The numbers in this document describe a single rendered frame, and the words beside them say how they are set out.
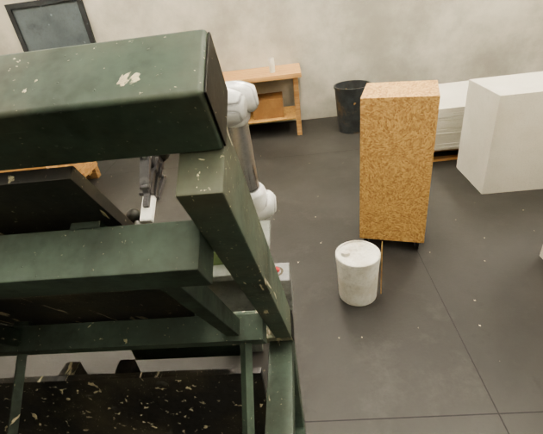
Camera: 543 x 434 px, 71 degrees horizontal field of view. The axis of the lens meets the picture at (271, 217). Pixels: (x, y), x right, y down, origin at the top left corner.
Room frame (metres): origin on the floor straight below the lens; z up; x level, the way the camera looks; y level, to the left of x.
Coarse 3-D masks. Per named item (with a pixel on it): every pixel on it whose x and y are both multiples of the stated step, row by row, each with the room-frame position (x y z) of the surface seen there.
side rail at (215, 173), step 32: (192, 160) 0.45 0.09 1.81; (224, 160) 0.44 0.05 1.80; (192, 192) 0.41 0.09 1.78; (224, 192) 0.41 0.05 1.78; (224, 224) 0.45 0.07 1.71; (256, 224) 0.60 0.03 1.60; (224, 256) 0.52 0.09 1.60; (256, 256) 0.55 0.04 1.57; (256, 288) 0.62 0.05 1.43; (288, 320) 0.95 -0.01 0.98
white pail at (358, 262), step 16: (352, 240) 2.18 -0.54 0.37; (336, 256) 2.03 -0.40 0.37; (352, 256) 2.02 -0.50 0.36; (368, 256) 2.00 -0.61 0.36; (352, 272) 1.91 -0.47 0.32; (368, 272) 1.90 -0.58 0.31; (352, 288) 1.92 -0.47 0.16; (368, 288) 1.91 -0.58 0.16; (352, 304) 1.93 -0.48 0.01; (368, 304) 1.91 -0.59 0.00
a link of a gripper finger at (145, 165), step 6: (150, 156) 0.91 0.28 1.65; (144, 162) 0.89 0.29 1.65; (150, 162) 0.90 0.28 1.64; (144, 168) 0.88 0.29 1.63; (150, 168) 0.89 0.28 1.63; (144, 174) 0.87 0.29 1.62; (150, 174) 0.88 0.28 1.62; (144, 180) 0.86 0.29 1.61; (150, 180) 0.87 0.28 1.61; (150, 186) 0.85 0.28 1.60
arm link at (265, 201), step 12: (228, 84) 1.62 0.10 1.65; (240, 84) 1.61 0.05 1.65; (252, 84) 1.64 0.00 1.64; (252, 96) 1.59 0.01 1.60; (252, 108) 1.60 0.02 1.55; (240, 132) 1.63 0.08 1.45; (240, 144) 1.64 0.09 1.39; (240, 156) 1.65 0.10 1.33; (252, 156) 1.68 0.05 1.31; (252, 168) 1.68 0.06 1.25; (252, 180) 1.69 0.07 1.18; (252, 192) 1.70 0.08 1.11; (264, 192) 1.72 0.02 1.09; (264, 204) 1.70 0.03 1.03; (276, 204) 1.73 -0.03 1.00; (264, 216) 1.70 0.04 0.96
